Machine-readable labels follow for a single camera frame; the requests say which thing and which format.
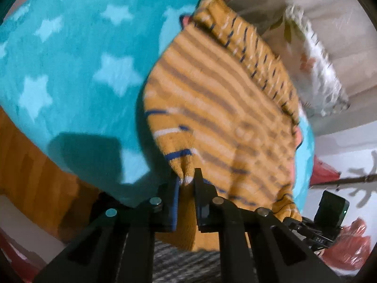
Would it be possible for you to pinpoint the orange wooden bed frame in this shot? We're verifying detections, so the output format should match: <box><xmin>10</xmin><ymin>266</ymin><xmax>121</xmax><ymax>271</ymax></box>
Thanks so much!
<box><xmin>0</xmin><ymin>106</ymin><xmax>102</xmax><ymax>244</ymax></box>

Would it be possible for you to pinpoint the beige bed sheet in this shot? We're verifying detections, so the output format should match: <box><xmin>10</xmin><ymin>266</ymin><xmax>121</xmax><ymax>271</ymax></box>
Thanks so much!
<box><xmin>227</xmin><ymin>0</ymin><xmax>377</xmax><ymax>124</ymax></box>

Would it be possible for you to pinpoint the red plastic bag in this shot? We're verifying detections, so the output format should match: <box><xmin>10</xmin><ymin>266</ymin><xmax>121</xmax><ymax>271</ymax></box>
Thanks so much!
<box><xmin>322</xmin><ymin>216</ymin><xmax>374</xmax><ymax>275</ymax></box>

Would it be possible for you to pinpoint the white floral pillow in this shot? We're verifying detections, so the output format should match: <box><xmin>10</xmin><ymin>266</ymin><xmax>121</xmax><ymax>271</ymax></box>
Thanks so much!
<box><xmin>265</xmin><ymin>4</ymin><xmax>352</xmax><ymax>118</ymax></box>

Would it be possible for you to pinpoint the red cloth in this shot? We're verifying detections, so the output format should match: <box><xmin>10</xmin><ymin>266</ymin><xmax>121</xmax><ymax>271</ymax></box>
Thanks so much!
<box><xmin>309</xmin><ymin>156</ymin><xmax>342</xmax><ymax>187</ymax></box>

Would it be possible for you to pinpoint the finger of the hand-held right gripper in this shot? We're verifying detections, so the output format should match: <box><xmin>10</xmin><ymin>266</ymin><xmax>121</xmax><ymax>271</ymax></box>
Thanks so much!
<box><xmin>283</xmin><ymin>216</ymin><xmax>317</xmax><ymax>239</ymax></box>

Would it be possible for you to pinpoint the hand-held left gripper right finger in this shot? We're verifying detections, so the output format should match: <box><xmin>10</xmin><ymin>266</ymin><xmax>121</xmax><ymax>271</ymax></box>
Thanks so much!
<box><xmin>194</xmin><ymin>167</ymin><xmax>346</xmax><ymax>283</ymax></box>

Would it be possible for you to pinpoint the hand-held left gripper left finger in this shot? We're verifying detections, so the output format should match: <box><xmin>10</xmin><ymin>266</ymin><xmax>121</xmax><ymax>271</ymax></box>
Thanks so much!
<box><xmin>35</xmin><ymin>178</ymin><xmax>181</xmax><ymax>283</ymax></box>

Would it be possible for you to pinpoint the yellow striped knit sweater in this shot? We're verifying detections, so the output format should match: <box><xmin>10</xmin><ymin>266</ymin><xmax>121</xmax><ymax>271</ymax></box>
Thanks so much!
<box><xmin>143</xmin><ymin>0</ymin><xmax>303</xmax><ymax>252</ymax></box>

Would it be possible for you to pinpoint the teal star print blanket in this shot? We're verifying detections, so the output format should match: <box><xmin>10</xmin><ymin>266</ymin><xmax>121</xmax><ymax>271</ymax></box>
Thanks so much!
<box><xmin>0</xmin><ymin>0</ymin><xmax>316</xmax><ymax>213</ymax></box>

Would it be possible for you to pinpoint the grey striped rug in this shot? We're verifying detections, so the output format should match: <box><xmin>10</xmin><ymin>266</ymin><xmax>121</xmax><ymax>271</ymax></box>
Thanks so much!
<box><xmin>152</xmin><ymin>239</ymin><xmax>254</xmax><ymax>283</ymax></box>

